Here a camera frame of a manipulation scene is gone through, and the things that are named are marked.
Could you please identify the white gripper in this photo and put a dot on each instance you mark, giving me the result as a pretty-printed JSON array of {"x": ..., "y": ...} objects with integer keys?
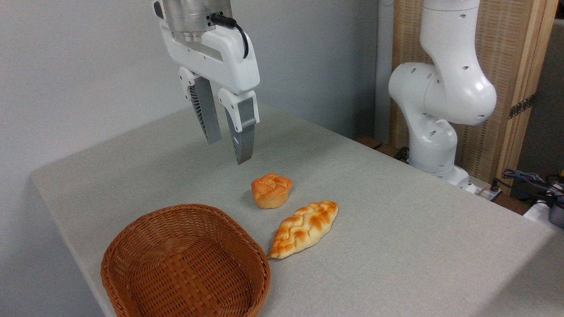
[{"x": 229, "y": 59}]

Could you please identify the long braided bread loaf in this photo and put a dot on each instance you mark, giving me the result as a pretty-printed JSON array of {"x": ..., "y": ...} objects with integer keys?
[{"x": 304, "y": 229}]

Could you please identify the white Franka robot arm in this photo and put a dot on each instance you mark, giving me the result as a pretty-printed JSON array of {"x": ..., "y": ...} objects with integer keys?
[{"x": 445, "y": 88}]

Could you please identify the round knotted bread bun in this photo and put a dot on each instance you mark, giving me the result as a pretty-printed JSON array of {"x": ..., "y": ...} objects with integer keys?
[{"x": 271, "y": 191}]

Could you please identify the silver wrist flange cylinder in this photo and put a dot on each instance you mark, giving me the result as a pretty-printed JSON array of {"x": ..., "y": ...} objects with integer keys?
[{"x": 189, "y": 13}]

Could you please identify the brown wicker basket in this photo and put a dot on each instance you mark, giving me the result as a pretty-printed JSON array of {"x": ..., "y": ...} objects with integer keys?
[{"x": 185, "y": 264}]

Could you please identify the wooden rattan screen panel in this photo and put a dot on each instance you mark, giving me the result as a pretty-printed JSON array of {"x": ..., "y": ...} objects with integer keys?
[{"x": 506, "y": 53}]

